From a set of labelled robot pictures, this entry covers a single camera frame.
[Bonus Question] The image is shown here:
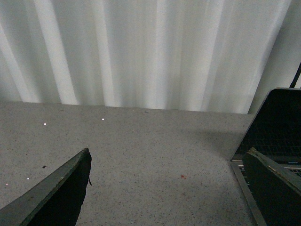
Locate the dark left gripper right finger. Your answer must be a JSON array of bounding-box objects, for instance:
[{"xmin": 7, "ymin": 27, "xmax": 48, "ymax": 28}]
[{"xmin": 243, "ymin": 148, "xmax": 301, "ymax": 226}]

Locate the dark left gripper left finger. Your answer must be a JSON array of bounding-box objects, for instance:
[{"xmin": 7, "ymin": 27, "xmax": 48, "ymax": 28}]
[{"xmin": 0, "ymin": 148, "xmax": 92, "ymax": 226}]

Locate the silver laptop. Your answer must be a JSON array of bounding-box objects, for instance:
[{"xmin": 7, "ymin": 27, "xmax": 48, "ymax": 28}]
[{"xmin": 230, "ymin": 88, "xmax": 301, "ymax": 226}]

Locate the white curtain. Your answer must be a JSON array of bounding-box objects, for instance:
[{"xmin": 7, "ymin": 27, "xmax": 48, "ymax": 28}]
[{"xmin": 0, "ymin": 0, "xmax": 301, "ymax": 113}]

